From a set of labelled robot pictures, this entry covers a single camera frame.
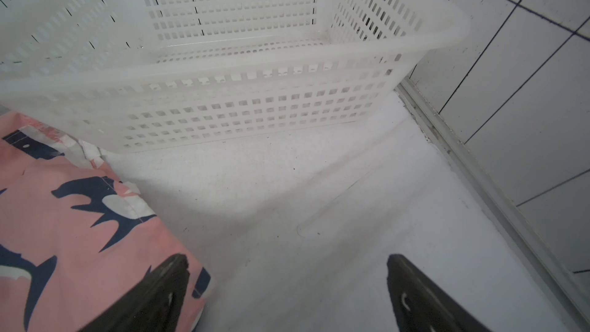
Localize white plastic mesh basket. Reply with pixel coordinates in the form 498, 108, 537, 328
1, 0, 470, 153

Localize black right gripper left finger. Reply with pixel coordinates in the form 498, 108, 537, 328
82, 254, 189, 331

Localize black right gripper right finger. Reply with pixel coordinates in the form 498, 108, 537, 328
387, 254, 489, 332

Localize pink shark print shorts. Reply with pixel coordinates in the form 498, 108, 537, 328
1, 112, 212, 331

